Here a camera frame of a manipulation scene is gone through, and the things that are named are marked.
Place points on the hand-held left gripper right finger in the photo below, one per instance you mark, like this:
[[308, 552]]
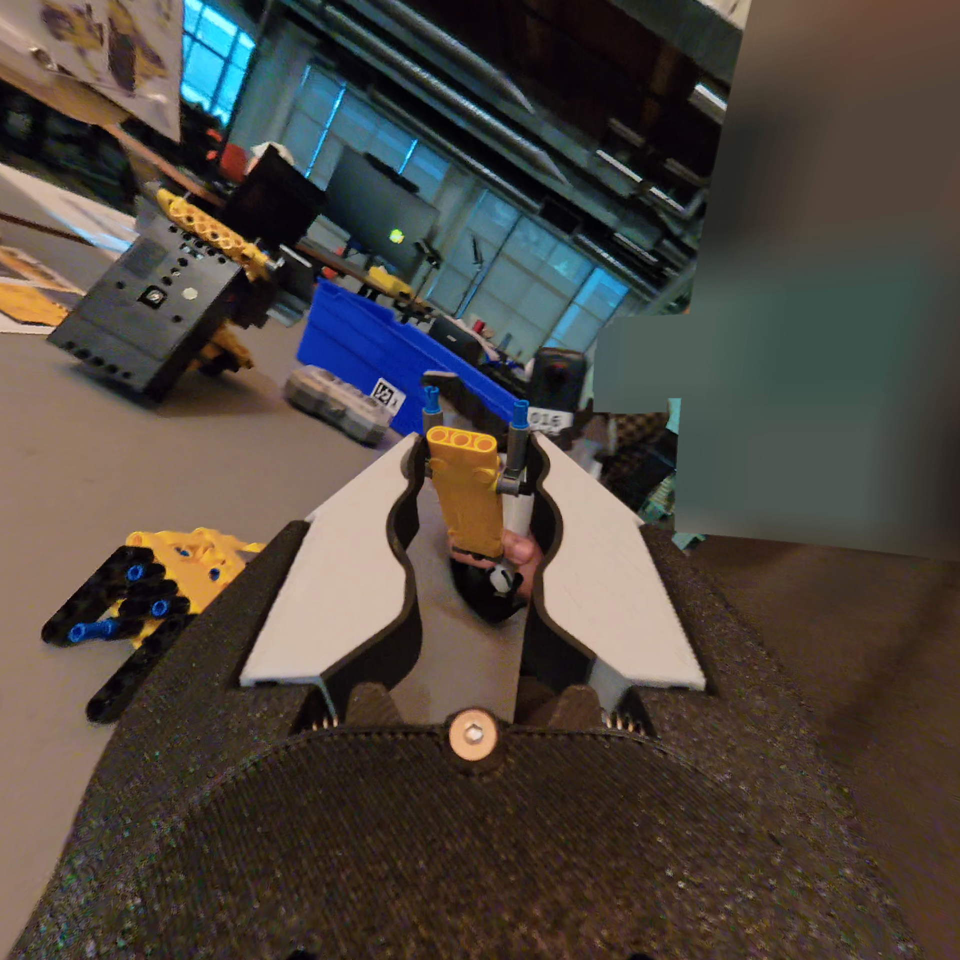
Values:
[[622, 592]]

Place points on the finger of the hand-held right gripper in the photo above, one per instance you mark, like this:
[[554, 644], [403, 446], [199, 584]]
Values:
[[476, 409], [517, 517]]

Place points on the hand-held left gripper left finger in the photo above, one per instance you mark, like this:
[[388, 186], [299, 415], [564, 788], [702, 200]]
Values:
[[330, 585]]

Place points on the yellow brick panel assembly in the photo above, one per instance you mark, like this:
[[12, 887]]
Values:
[[469, 495]]

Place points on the yellow brick chassis assembly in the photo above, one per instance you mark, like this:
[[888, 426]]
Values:
[[195, 559]]

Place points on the person's right hand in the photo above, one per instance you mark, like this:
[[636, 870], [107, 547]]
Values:
[[521, 555]]

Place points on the blue plastic bin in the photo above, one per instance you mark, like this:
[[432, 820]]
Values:
[[360, 337]]

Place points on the grey brick hub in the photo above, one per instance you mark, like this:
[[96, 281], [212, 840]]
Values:
[[337, 405]]

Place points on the yellow box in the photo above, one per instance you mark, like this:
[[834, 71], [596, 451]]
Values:
[[388, 283]]

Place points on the black battery box assembly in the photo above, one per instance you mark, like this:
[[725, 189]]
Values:
[[150, 315]]

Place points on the yellow sticker sheet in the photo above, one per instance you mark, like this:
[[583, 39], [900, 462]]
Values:
[[30, 304]]

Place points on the white text leaflet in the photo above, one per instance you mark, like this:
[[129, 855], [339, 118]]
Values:
[[45, 191]]

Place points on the brick instruction booklet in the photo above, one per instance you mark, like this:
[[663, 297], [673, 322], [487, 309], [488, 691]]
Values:
[[112, 45]]

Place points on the dark wall monitor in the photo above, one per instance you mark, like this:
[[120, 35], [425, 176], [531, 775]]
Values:
[[375, 210]]

